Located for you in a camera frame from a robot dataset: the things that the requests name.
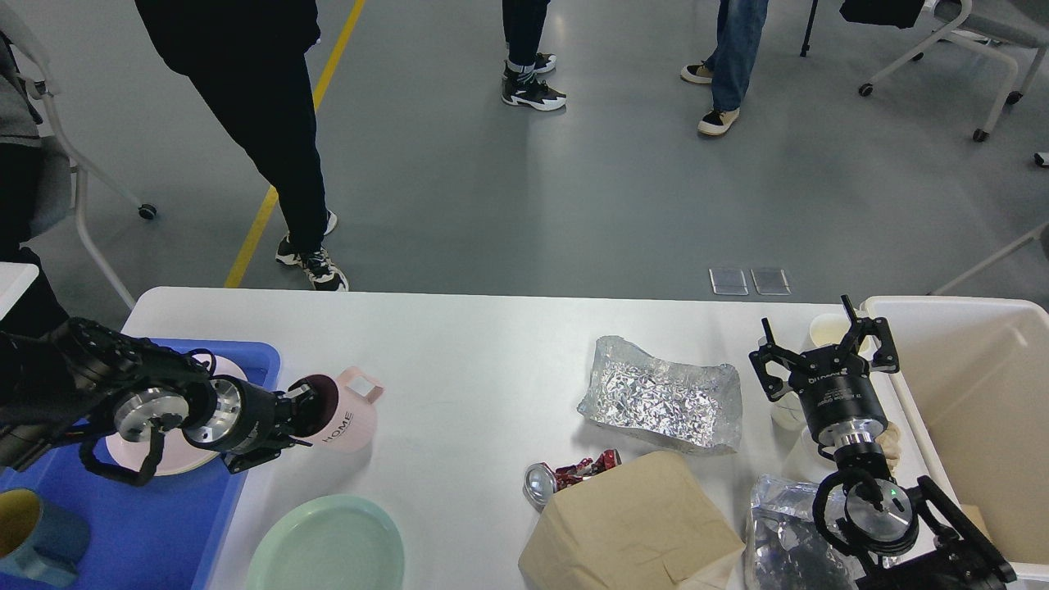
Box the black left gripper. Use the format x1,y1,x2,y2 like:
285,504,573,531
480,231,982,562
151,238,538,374
181,376,325,475

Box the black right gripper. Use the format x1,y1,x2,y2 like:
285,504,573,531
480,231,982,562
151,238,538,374
749,295,901,447

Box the pink mug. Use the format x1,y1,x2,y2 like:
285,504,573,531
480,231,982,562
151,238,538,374
288,366,384,454

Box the green plate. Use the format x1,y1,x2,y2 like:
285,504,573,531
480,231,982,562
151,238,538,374
247,494,406,589

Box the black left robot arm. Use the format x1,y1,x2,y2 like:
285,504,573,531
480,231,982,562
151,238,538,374
1,317,338,487

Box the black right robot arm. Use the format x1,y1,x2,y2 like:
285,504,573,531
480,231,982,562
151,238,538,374
749,296,1018,589

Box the white paper cup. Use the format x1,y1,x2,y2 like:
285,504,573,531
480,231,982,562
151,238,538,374
802,313,853,351

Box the small clear plastic cup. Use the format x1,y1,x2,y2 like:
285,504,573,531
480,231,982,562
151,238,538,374
770,392,808,431

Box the pink plate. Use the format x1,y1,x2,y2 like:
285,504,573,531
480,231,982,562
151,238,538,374
105,352,247,477

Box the clear floor plate right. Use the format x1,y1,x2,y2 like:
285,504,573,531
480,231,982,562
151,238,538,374
750,266,792,297

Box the clear floor plate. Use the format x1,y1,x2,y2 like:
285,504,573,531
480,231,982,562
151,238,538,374
750,266,792,297
709,266,750,297

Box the clear floor plate left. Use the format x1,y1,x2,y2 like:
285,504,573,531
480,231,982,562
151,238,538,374
709,266,750,297

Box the white plastic bin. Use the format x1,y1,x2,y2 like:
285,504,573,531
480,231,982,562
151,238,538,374
863,296,1048,583

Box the crumpled aluminium foil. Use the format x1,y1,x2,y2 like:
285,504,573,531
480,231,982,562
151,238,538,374
577,336,744,456

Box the blue plastic tray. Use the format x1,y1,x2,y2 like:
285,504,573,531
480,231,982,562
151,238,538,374
2,340,280,589

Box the silver plastic bag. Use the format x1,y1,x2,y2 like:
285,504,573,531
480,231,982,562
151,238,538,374
744,475,863,589

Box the brown paper bag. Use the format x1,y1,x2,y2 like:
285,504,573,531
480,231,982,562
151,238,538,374
520,451,744,589

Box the dark blue mug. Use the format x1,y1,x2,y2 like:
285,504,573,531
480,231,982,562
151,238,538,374
1,488,91,588

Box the crushed red can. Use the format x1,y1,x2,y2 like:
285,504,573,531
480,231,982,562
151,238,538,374
522,448,622,511

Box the person in blue jeans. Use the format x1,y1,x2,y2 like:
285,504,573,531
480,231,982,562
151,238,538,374
679,1,769,136

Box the white office chair left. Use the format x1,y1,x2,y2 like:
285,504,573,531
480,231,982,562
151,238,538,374
0,25,158,311

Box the white office chair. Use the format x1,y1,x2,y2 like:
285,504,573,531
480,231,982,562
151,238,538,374
802,0,1049,145
0,25,158,311

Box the person in black clothes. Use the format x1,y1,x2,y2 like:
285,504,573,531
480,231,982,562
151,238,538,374
135,1,349,292

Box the white office chair right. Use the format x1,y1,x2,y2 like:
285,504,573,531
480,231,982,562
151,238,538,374
802,0,1049,145

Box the person in dark jeans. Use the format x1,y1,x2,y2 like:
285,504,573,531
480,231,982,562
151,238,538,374
501,1,566,111

